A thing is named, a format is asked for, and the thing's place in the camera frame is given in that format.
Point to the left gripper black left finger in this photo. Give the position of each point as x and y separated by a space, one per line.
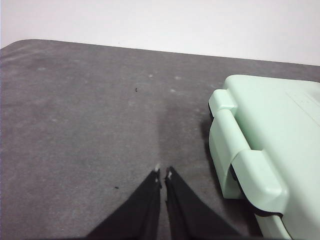
140 215

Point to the mint green breakfast machine base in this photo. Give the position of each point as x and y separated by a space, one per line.
222 150

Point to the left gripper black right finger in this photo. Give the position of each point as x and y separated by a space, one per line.
185 215

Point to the mint green griddle cover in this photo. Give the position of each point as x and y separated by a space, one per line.
275 120

